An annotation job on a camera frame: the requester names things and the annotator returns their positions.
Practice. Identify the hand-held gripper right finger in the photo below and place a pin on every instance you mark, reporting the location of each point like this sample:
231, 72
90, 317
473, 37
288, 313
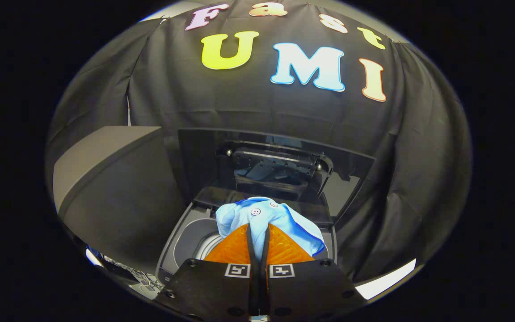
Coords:
264, 255

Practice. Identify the black backdrop cloth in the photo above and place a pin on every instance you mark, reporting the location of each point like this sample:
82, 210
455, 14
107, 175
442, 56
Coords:
262, 107

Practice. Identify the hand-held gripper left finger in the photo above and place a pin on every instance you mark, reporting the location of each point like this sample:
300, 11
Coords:
252, 255

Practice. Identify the light blue polo shirt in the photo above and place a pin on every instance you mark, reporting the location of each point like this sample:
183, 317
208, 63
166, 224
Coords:
293, 223

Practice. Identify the black washing machine lid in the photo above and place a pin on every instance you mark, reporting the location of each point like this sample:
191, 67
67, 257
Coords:
204, 165

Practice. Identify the white flat board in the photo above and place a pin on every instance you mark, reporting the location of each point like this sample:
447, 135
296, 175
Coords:
387, 279

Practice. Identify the grey cabinet with dark top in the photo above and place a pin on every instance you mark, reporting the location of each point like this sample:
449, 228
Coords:
119, 192

